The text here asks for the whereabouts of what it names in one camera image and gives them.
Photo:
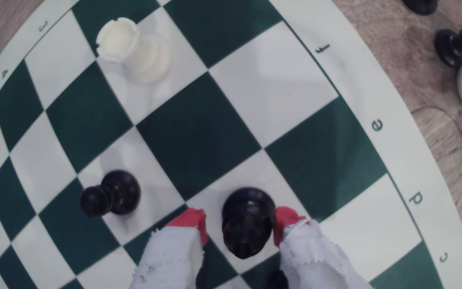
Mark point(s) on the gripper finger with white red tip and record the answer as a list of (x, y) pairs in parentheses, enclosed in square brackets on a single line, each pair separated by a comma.
[(315, 257), (171, 257)]

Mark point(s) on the black chess bishop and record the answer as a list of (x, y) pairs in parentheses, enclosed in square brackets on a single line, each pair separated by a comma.
[(247, 222)]

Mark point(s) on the black chess pawn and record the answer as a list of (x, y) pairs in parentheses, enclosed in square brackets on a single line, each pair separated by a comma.
[(112, 196), (451, 47)]

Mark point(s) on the green white chess mat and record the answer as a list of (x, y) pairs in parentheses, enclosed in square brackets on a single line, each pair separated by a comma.
[(199, 132)]

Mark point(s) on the white chess rook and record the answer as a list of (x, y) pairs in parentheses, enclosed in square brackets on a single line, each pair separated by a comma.
[(134, 48)]

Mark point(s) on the large black chess piece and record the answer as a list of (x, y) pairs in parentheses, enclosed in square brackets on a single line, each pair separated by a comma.
[(419, 5)]

